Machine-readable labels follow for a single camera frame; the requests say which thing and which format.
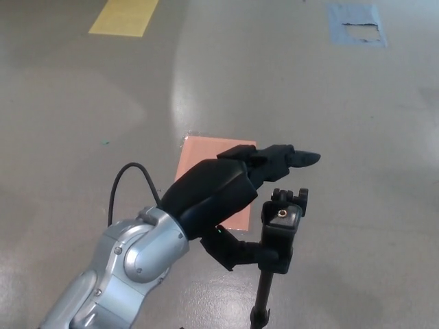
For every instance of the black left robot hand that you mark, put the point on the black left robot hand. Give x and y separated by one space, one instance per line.
212 192

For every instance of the black phone stand tripod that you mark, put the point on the black phone stand tripod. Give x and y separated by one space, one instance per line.
278 240

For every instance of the orange floor marking rectangle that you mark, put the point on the orange floor marking rectangle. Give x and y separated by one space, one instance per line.
199 150

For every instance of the yellow floor marking rectangle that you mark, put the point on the yellow floor marking rectangle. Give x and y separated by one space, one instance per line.
121 17

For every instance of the torn blue floor marking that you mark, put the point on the torn blue floor marking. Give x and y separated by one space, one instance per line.
353 13

